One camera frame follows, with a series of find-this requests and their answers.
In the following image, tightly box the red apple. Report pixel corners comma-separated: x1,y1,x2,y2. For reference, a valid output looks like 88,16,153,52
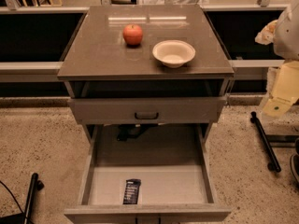
122,24,143,46

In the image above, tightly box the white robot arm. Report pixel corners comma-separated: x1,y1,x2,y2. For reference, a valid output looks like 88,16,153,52
255,0,299,118

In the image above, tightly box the black bar floor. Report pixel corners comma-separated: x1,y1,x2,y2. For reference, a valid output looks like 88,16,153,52
23,173,44,224
250,112,281,173

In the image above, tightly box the grey metal railing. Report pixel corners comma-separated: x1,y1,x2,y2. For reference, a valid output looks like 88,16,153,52
0,60,283,83

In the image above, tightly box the grey drawer cabinet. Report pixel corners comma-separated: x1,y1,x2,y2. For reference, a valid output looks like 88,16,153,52
56,4,235,224

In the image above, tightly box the black cable left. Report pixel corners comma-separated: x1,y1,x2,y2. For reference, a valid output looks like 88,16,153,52
0,180,26,217

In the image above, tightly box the black drawer handle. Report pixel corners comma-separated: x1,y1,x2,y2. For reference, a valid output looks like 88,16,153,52
135,112,159,120

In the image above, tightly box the black bar left floor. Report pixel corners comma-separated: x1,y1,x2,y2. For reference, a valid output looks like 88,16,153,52
23,173,44,224

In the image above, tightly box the closed top drawer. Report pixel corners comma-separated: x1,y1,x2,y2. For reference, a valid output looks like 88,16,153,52
69,97,225,124

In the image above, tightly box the white paper bowl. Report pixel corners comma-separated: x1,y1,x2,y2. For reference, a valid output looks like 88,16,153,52
152,40,196,68

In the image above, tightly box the dark blue snack bar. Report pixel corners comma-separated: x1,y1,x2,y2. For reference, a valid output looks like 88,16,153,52
122,179,141,204

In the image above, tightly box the open middle drawer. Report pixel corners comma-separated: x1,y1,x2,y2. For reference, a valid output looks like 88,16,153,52
64,125,231,224

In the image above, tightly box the black bar right floor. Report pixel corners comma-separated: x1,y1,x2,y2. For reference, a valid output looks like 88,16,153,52
250,112,281,173

